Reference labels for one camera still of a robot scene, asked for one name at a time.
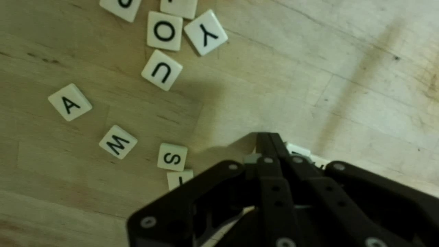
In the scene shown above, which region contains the letter tile P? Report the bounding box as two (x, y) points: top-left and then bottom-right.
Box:
(98, 0), (142, 22)

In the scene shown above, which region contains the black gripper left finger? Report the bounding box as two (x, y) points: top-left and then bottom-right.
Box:
(126, 133), (304, 247)

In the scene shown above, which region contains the letter tile S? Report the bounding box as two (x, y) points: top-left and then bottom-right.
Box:
(157, 142), (187, 171)

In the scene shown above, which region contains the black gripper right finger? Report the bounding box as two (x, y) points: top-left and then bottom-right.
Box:
(270, 133), (439, 247)

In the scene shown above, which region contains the letter tile U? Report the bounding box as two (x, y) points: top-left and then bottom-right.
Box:
(141, 49), (182, 90)

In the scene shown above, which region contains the letter tile M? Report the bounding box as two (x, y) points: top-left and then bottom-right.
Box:
(98, 125), (137, 159)

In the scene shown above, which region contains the letter tile L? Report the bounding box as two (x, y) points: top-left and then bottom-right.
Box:
(160, 0), (197, 19)

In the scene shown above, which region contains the letter tile A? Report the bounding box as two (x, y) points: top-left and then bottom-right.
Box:
(48, 83), (91, 122)

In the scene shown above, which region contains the letter tile E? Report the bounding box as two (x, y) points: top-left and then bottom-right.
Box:
(285, 142), (329, 167)

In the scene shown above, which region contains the letter tile Y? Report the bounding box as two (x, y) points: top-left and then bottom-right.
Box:
(183, 9), (227, 56)

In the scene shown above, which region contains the letter tile O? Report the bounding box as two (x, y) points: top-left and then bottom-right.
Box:
(146, 11), (182, 50)

